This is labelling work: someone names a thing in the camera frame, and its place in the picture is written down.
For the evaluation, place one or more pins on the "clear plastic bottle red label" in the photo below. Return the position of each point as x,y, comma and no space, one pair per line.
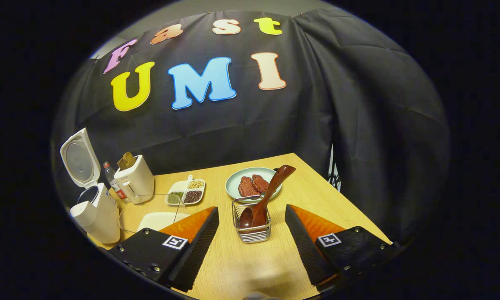
114,183

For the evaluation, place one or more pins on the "white rice cooker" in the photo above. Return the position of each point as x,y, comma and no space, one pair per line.
99,216

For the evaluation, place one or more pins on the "pile of dark red beans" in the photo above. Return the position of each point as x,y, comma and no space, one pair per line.
192,196

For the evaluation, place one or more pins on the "white toaster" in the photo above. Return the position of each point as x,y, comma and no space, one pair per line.
137,181

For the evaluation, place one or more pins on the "pile of yellow soybeans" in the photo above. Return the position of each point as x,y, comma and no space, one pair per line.
195,184

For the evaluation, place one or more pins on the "red meat steak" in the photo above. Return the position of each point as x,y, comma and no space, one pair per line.
260,183
246,187

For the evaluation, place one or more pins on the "pile of white rice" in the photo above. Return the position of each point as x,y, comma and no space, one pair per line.
158,221

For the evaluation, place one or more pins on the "clear glass container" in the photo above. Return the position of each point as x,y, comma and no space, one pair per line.
126,216

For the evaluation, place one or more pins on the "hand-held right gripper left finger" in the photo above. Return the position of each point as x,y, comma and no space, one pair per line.
197,254

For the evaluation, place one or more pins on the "white divided dish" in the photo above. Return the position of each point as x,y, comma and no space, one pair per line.
188,178

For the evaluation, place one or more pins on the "pale green plate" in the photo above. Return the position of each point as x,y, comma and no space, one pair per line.
233,185

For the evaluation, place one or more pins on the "brown wooden spoon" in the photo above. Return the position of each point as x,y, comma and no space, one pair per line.
275,183

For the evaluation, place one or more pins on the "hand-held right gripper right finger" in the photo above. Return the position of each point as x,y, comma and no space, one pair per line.
306,250

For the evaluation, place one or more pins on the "pile of green mung beans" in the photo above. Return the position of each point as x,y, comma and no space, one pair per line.
175,198

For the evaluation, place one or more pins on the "brown bread slice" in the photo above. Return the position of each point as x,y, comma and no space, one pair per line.
121,163
129,159

